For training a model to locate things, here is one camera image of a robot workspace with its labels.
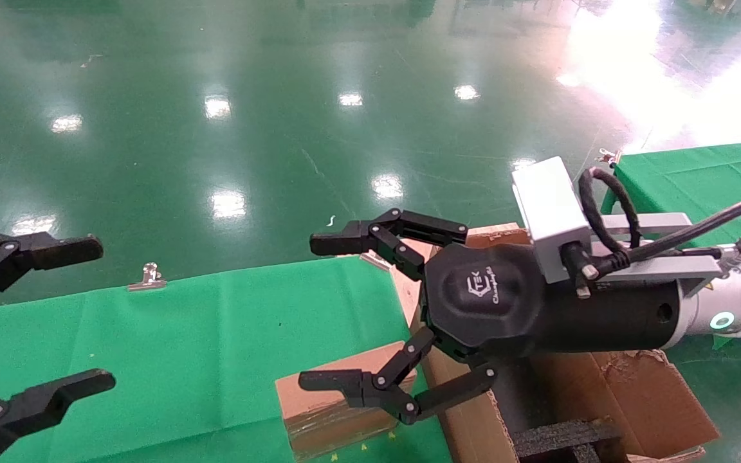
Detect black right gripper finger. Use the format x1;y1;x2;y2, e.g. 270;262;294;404
309;209;469;280
298;327;497;425

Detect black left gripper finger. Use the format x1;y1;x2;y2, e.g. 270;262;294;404
0;230;104;319
0;368;116;463

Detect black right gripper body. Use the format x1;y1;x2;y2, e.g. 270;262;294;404
421;243;681;358

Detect small brown cardboard box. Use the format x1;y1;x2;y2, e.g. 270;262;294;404
275;341;419;462

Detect large open cardboard carton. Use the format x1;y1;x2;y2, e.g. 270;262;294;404
389;222;720;463

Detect large green tablecloth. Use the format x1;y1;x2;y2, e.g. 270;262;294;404
0;256;452;463

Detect black flat foam insert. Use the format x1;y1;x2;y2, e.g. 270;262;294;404
512;418;622;463

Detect green tablecloth with hanging corner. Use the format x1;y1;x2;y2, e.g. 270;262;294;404
601;138;741;351

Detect silver camera mount bracket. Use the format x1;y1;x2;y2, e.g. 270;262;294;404
592;213;741;298

